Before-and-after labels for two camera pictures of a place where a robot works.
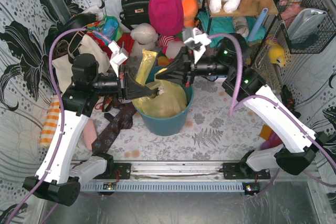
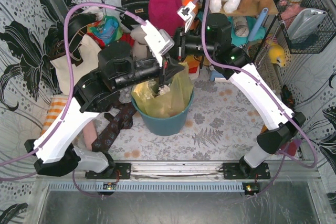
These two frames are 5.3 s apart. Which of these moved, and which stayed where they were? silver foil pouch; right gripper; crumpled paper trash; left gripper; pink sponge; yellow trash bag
Moved: right gripper; left gripper
Stayed: silver foil pouch; crumpled paper trash; pink sponge; yellow trash bag
